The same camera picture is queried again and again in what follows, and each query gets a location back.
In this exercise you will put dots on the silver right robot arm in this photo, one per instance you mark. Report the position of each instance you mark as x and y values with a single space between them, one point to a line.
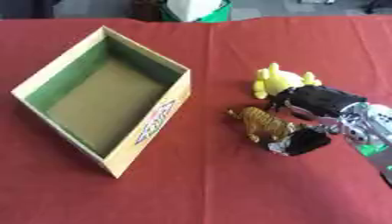
368 128

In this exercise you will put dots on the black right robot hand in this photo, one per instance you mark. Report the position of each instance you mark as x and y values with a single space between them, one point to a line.
321 99

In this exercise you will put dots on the green and white bag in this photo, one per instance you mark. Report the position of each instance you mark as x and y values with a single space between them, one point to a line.
196 10

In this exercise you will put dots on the yellow soft toy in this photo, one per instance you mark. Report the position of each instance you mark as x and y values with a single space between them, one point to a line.
278 80

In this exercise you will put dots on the orange striped toy tiger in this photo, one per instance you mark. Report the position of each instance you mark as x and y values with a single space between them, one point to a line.
263 122

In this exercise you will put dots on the tan cardboard box green inside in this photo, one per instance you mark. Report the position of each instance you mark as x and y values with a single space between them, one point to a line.
104 99

